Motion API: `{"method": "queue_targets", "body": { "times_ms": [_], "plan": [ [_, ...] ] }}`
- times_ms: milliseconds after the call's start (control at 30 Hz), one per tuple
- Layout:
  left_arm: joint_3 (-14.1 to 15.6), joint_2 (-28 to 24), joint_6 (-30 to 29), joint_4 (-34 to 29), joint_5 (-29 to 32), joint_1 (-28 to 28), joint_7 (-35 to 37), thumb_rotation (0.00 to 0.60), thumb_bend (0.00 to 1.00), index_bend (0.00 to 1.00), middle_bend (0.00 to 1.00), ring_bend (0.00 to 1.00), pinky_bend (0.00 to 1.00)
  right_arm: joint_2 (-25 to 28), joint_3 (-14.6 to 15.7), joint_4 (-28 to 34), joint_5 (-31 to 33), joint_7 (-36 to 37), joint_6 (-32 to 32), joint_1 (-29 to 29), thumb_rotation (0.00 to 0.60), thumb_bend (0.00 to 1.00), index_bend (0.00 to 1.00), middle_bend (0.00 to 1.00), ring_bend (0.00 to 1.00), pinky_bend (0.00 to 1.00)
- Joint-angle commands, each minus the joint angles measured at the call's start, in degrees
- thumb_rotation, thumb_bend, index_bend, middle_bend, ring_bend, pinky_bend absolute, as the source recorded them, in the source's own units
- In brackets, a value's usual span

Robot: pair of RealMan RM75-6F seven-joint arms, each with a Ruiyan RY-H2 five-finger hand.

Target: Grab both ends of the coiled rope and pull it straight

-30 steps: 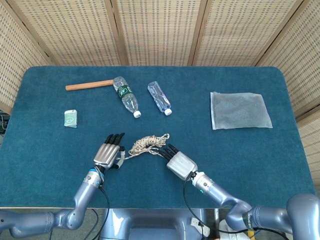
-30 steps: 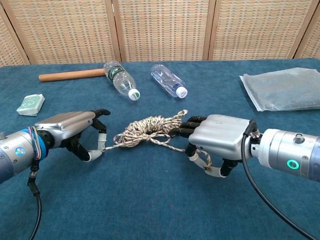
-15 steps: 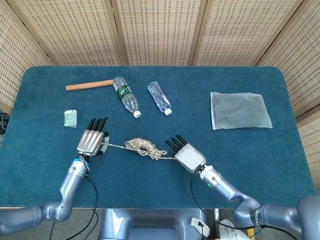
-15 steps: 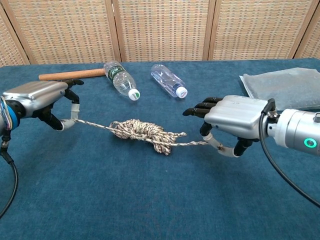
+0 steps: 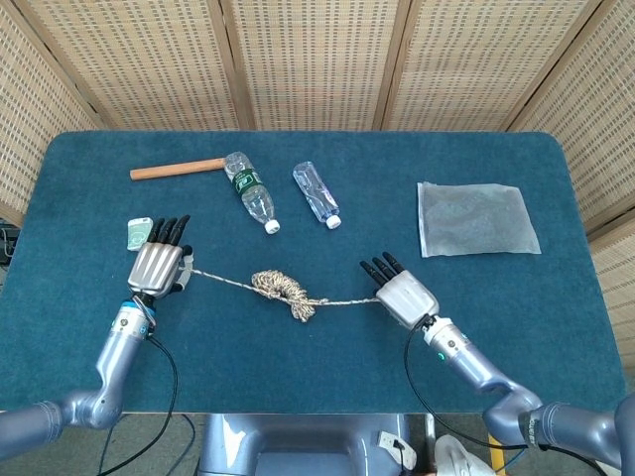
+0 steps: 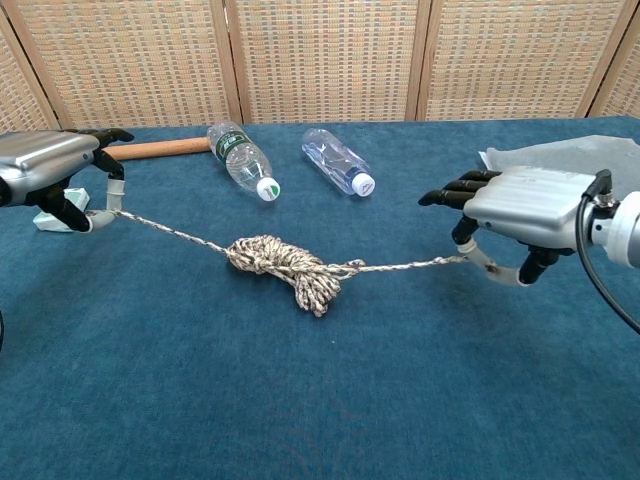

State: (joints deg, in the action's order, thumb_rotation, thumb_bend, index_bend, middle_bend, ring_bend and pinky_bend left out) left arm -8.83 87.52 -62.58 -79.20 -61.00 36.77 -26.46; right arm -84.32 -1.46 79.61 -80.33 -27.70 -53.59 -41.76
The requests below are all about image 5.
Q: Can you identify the clear bottle with green label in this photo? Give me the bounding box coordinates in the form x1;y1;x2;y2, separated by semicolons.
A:
223;151;282;235

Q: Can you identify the speckled beige rope bundle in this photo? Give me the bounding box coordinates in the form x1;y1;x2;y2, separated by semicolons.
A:
190;267;381;323

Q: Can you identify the black left hand cable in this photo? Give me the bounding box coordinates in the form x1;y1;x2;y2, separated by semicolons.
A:
96;334;180;476

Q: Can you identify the blue carpet table mat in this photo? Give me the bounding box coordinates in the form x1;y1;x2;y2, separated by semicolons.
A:
0;130;627;416

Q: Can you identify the woven folding screen panel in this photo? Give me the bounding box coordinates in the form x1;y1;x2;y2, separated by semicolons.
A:
505;0;635;383
220;0;416;133
0;0;108;229
12;0;254;133
379;0;616;133

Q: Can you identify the translucent plastic zip bag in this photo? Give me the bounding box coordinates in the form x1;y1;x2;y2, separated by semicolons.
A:
416;181;542;259

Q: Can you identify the clear bottle with blue label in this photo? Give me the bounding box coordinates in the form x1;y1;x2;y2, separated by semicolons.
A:
292;160;343;230

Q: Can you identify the wooden rod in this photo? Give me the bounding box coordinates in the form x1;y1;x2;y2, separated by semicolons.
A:
129;157;227;182

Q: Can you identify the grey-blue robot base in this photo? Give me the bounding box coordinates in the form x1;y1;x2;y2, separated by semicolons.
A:
197;414;413;476

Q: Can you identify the black equipment box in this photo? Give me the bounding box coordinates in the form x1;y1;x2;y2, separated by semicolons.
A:
0;217;21;267

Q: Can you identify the thin blue cable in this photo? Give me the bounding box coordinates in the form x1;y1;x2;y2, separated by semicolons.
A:
495;444;528;471
176;414;196;450

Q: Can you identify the white plastic object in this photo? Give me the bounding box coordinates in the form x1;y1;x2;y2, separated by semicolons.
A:
435;434;497;476

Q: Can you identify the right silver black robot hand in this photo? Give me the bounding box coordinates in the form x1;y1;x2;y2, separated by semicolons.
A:
359;251;442;329

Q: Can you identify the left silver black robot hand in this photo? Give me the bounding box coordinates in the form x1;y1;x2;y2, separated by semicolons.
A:
127;214;195;299

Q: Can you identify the black right hand cable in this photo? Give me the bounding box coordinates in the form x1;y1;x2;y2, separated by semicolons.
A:
402;321;626;470

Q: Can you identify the green tissue pack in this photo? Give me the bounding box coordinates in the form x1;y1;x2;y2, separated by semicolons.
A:
125;216;154;254

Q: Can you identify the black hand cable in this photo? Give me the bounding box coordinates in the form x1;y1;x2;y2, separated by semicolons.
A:
402;321;626;470
96;334;180;476

